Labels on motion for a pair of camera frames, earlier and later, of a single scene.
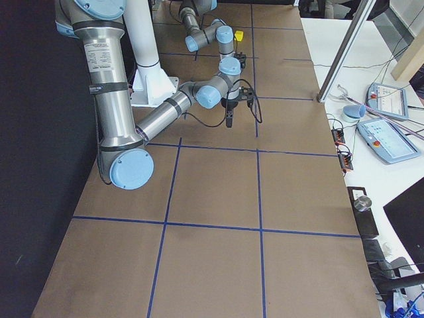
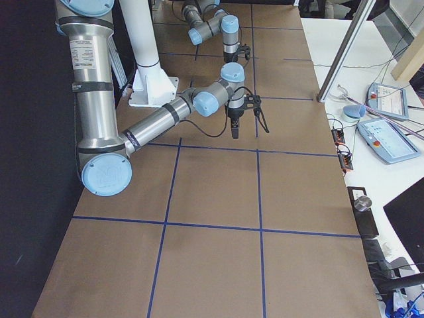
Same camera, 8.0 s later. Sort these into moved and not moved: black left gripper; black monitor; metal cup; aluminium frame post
Moved: black left gripper
Not moved: black monitor; metal cup; aluminium frame post
